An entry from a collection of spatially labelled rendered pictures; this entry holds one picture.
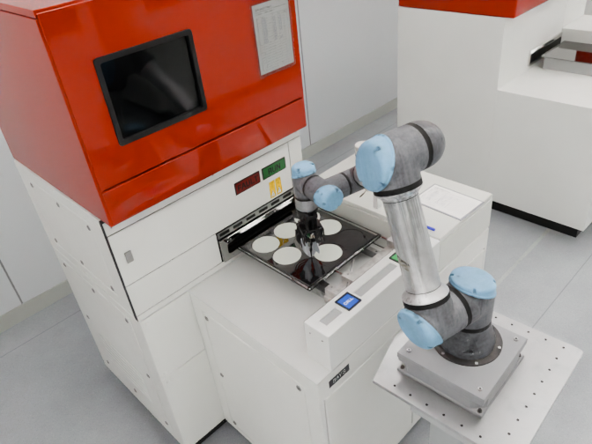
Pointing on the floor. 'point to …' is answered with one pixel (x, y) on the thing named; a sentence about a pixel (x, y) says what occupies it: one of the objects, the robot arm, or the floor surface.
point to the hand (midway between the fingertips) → (310, 252)
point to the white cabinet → (230, 345)
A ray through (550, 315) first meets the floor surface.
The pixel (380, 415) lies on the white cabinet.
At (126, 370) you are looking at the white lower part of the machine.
